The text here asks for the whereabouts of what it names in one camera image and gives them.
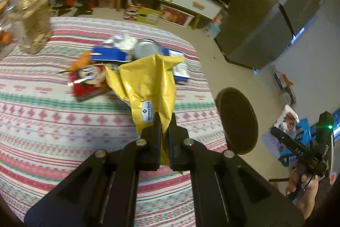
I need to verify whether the red cartoon drink can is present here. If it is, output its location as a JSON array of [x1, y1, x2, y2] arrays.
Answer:
[[68, 64, 109, 101]]

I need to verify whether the yellow snack bag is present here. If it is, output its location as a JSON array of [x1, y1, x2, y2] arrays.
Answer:
[[105, 54, 184, 167]]

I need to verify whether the orange peel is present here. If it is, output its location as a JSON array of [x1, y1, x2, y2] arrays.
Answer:
[[59, 51, 92, 74]]

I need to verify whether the red tin can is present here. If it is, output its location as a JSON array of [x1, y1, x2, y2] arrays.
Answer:
[[133, 39, 163, 59]]

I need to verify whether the right hand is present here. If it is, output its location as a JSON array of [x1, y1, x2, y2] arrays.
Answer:
[[285, 161, 319, 220]]

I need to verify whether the patterned knit tablecloth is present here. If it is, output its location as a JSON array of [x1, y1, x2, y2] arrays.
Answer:
[[1, 17, 227, 220]]

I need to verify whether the blue biscuit box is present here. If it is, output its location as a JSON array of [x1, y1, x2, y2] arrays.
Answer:
[[90, 47, 127, 62]]

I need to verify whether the crumpled white tissue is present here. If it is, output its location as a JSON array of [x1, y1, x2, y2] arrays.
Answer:
[[102, 32, 138, 54]]

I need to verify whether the grey refrigerator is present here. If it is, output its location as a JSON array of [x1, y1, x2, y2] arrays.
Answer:
[[214, 0, 323, 70]]

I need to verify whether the yellow cardboard box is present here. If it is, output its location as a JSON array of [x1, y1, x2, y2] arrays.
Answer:
[[137, 7, 163, 25]]

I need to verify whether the clear jar of seeds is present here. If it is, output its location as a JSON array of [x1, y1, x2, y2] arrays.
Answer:
[[6, 0, 52, 54]]

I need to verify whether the clear box of tangerines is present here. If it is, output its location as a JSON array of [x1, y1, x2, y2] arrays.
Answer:
[[0, 0, 16, 60]]

